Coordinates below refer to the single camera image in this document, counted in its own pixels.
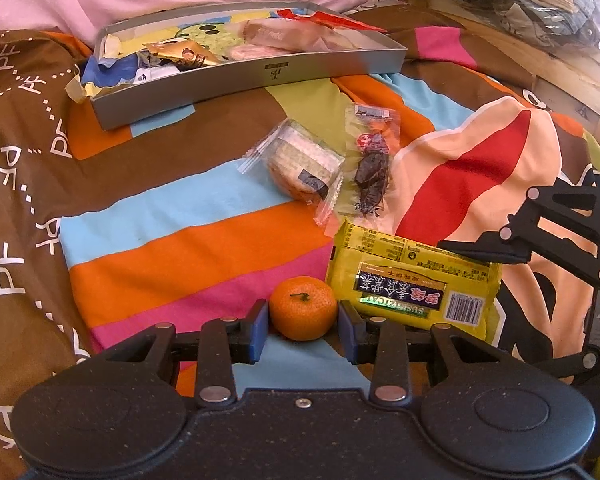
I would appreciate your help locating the wooden bed frame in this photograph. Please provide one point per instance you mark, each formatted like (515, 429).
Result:
(569, 77)

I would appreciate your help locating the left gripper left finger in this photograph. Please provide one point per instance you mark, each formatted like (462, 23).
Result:
(214, 349)

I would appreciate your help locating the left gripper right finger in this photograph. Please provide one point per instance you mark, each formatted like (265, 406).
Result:
(390, 348)

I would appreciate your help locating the colourful striped cartoon blanket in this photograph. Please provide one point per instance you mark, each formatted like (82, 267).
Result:
(162, 227)

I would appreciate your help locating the small orange mandarin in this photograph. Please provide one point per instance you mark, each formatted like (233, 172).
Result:
(303, 308)

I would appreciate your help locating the clear round cake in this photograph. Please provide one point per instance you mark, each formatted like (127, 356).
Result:
(302, 166)

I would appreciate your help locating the dried tofu snack packet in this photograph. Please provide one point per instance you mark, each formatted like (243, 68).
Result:
(317, 32)

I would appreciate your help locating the gold foil snack packet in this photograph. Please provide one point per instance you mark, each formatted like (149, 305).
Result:
(184, 54)

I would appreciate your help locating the clear packet dark prunes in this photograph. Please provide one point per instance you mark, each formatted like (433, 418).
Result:
(372, 141)

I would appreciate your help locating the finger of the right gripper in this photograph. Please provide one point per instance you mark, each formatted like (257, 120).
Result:
(579, 367)
(574, 208)

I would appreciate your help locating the grey cardboard tray box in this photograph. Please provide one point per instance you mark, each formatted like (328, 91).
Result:
(213, 26)

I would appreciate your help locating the yellow snack bar packet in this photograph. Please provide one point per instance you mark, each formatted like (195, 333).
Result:
(412, 283)

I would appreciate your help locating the pink wrapped snack in tray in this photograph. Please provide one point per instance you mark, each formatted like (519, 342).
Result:
(245, 52)

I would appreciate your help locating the brown patterned PF duvet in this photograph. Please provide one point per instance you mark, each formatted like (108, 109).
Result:
(41, 331)

